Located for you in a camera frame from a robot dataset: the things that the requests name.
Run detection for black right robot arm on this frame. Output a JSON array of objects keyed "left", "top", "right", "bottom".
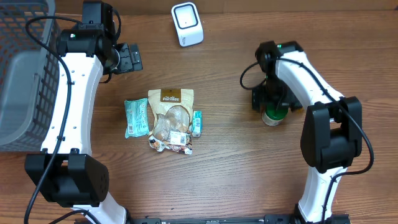
[{"left": 251, "top": 41, "right": 363, "bottom": 223}]

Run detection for green wet wipes pack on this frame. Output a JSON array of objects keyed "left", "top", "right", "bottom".
[{"left": 124, "top": 98, "right": 149, "bottom": 139}]

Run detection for grey plastic basket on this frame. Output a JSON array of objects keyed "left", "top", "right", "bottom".
[{"left": 1, "top": 0, "right": 60, "bottom": 152}]

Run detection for brown Pantree snack pouch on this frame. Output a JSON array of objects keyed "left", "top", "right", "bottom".
[{"left": 148, "top": 89, "right": 194, "bottom": 155}]

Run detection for small green sachet pack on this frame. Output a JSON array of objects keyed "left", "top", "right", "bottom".
[{"left": 192, "top": 111, "right": 203, "bottom": 138}]

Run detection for green lid round jar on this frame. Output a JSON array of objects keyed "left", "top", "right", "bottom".
[{"left": 262, "top": 103, "right": 288, "bottom": 126}]

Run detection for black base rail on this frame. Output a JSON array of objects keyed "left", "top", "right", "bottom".
[{"left": 74, "top": 213, "right": 352, "bottom": 224}]

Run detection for white barcode scanner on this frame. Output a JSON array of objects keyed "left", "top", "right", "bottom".
[{"left": 171, "top": 2, "right": 204, "bottom": 47}]

